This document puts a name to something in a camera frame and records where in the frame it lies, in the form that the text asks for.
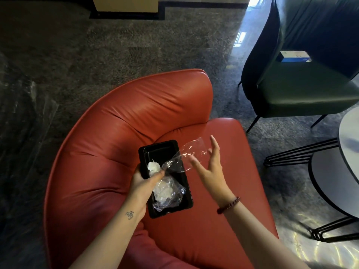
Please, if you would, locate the person's left hand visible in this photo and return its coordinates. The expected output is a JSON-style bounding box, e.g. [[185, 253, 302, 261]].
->
[[123, 164, 166, 222]]

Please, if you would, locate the white round table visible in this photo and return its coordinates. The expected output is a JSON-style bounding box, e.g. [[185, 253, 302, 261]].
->
[[263, 106, 359, 244]]

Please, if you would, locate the clear plastic wrapper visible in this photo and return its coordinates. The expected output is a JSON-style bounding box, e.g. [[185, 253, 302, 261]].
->
[[161, 136, 209, 173]]

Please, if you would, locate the person's right hand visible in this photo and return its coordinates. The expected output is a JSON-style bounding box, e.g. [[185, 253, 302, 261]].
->
[[188, 134, 239, 210]]

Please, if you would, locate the white tissue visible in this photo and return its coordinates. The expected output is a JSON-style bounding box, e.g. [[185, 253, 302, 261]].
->
[[147, 161, 162, 177]]

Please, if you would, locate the person's right forearm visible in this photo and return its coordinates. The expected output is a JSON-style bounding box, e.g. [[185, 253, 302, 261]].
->
[[223, 200, 309, 269]]

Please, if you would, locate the black plastic tray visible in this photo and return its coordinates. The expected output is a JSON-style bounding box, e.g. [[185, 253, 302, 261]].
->
[[138, 140, 194, 219]]

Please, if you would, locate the blue and white carton box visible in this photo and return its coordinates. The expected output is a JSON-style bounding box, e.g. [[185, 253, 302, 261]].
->
[[276, 50, 312, 64]]

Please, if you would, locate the red leather armchair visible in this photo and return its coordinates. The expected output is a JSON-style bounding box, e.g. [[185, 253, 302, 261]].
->
[[43, 68, 280, 269]]

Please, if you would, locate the dark green leather armchair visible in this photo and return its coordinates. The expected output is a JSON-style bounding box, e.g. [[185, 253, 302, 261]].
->
[[237, 0, 359, 133]]

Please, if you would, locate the red bead bracelet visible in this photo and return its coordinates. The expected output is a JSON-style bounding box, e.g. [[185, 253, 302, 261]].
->
[[216, 196, 241, 215]]

